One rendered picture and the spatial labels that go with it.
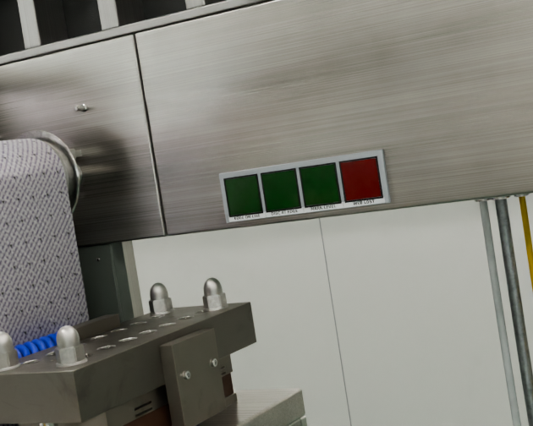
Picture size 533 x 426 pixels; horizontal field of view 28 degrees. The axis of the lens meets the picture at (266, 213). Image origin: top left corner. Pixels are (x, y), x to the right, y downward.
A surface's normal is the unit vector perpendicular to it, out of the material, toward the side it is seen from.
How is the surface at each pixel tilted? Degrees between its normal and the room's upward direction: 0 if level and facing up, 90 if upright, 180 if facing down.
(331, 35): 90
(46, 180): 90
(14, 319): 90
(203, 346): 90
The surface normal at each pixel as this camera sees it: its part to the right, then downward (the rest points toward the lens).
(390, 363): -0.48, 0.12
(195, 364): 0.86, -0.11
